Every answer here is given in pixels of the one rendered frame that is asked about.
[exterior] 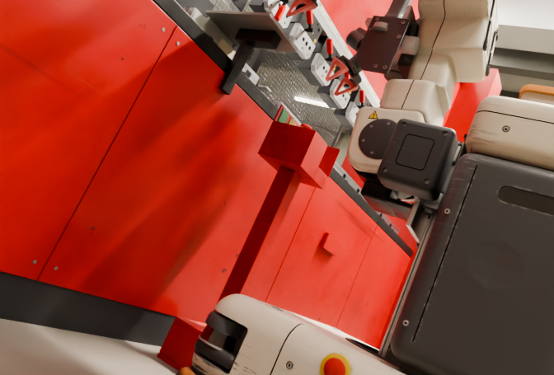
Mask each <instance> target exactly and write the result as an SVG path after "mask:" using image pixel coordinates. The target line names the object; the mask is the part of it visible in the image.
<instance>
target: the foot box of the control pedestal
mask: <svg viewBox="0 0 554 375"><path fill-rule="evenodd" d="M206 326H207V324H205V323H202V322H198V321H192V320H188V319H184V318H180V317H176V318H175V320H174V321H173V324H172V326H171V329H170V330H169V332H168V334H167V337H166V339H165V341H164V343H163V345H162V347H161V349H160V353H158V354H157V357H159V358H160V359H161V360H163V361H164V362H166V363H168V364H169V365H171V366H172V367H173V368H175V369H176V370H178V371H180V370H181V369H182V368H184V367H191V365H192V358H193V353H194V351H195V350H196V349H195V342H196V341H197V339H199V335H200V334H201V333H202V331H203V330H204V328H205V327H206Z"/></svg>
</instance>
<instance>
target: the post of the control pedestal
mask: <svg viewBox="0 0 554 375"><path fill-rule="evenodd" d="M301 179H302V177H301V176H300V175H299V174H298V173H297V172H296V171H292V170H290V169H287V168H283V167H280V168H279V170H278V172H277V174H276V176H275V178H274V181H273V183H272V185H271V187H270V190H269V192H268V194H267V196H266V197H265V201H264V203H263V204H262V206H261V209H260V212H259V213H258V215H257V217H256V220H255V222H254V224H253V226H252V228H251V230H250V233H249V235H248V237H247V239H246V242H245V244H244V246H243V248H242V250H241V253H240V255H239V256H238V258H237V261H236V264H235V265H234V267H233V269H232V272H231V274H230V276H229V278H228V281H227V282H226V285H225V287H224V289H223V291H222V294H221V296H220V298H219V300H218V302H219V301H220V300H221V299H222V298H225V297H226V296H228V295H231V294H243V295H246V296H248V297H249V296H250V294H251V291H252V289H253V287H254V285H255V283H256V280H257V278H258V276H259V273H260V272H261V269H262V266H263V264H264V263H265V260H266V257H267V256H268V254H269V252H270V248H271V247H272V245H273V242H274V240H275V238H276V235H277V233H278V231H279V229H280V226H281V224H282V222H283V221H284V217H285V215H286V213H287V211H288V209H289V206H290V204H291V202H292V200H293V197H294V195H295V193H296V191H297V189H298V186H299V184H300V182H301ZM218 302H217V303H218Z"/></svg>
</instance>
